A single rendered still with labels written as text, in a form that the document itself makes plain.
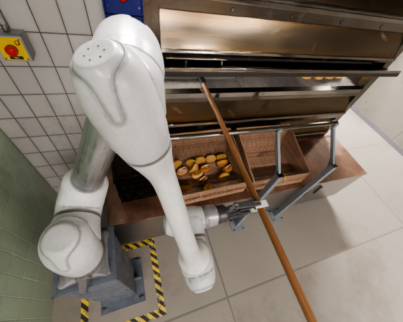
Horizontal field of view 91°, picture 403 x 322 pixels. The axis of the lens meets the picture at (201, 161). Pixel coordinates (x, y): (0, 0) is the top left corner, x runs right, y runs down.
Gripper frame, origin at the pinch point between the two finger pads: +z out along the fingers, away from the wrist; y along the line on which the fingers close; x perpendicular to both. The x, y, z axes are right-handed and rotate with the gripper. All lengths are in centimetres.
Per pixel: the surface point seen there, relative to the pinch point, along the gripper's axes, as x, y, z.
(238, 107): -85, 14, 29
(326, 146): -70, 60, 146
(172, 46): -80, -29, -26
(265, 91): -84, 0, 46
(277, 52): -82, -29, 39
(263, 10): -84, -48, 21
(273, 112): -83, 20, 63
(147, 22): -82, -38, -37
